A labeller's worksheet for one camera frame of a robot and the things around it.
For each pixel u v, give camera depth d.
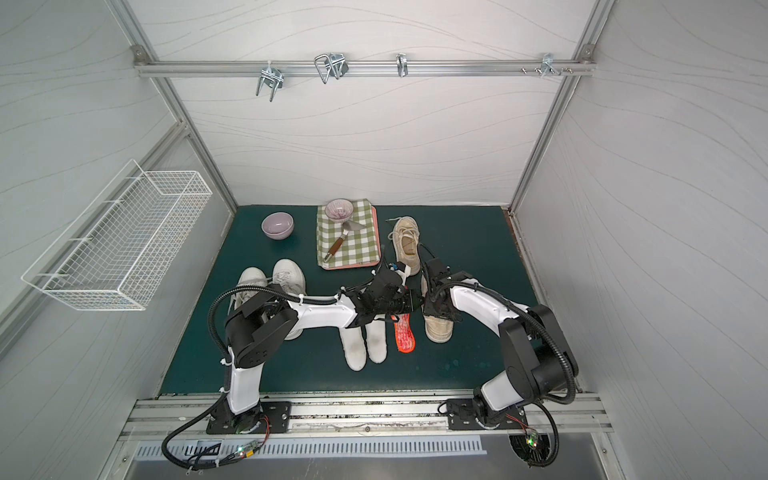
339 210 1.18
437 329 0.84
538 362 0.44
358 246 1.08
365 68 0.79
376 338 0.86
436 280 0.71
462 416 0.73
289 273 0.94
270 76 0.78
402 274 0.83
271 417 0.73
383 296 0.71
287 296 0.53
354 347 0.84
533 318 0.45
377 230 1.12
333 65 0.77
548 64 0.76
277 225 1.11
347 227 1.14
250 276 0.95
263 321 0.54
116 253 0.68
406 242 1.05
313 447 0.70
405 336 0.86
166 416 0.75
